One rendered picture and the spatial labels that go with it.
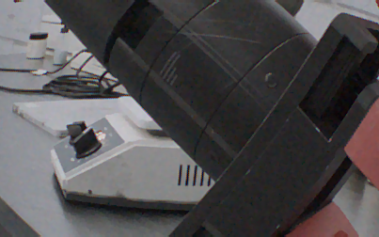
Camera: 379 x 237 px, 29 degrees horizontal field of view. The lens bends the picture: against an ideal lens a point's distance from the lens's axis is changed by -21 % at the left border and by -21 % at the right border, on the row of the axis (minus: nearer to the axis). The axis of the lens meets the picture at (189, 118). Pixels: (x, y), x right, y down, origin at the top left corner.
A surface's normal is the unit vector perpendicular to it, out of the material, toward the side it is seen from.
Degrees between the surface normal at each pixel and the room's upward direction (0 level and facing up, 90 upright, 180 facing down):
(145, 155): 90
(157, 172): 90
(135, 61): 105
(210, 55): 75
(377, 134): 100
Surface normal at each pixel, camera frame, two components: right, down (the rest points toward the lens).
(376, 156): -0.22, 0.33
